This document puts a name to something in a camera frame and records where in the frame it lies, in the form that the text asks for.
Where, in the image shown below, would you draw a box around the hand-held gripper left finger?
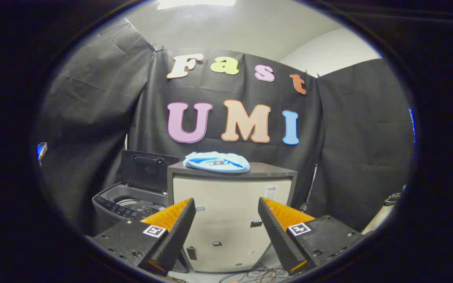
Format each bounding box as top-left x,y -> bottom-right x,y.
92,198 -> 196,277

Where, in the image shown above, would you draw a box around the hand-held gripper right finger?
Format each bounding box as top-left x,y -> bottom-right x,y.
257,197 -> 365,276

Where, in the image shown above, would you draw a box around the grey washing machine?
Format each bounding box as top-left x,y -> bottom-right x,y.
92,182 -> 171,236

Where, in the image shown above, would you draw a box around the light blue shirt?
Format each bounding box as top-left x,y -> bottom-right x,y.
182,151 -> 251,174

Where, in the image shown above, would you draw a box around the white cabinet with dark top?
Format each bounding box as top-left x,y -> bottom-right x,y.
167,161 -> 298,274

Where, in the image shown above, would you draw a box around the backdrop stand pole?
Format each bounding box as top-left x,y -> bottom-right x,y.
300,164 -> 318,213

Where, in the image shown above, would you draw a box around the cream rounded object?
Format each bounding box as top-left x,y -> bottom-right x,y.
362,192 -> 406,234

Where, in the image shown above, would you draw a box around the blue and white object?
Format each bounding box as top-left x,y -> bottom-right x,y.
37,141 -> 48,165

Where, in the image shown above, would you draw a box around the blue panel edge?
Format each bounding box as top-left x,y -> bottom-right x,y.
409,108 -> 416,152

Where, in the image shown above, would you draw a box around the ceiling light panel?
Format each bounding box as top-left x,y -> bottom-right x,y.
157,0 -> 237,10

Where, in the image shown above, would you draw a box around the tangled floor cables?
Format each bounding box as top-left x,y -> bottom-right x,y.
219,264 -> 290,283

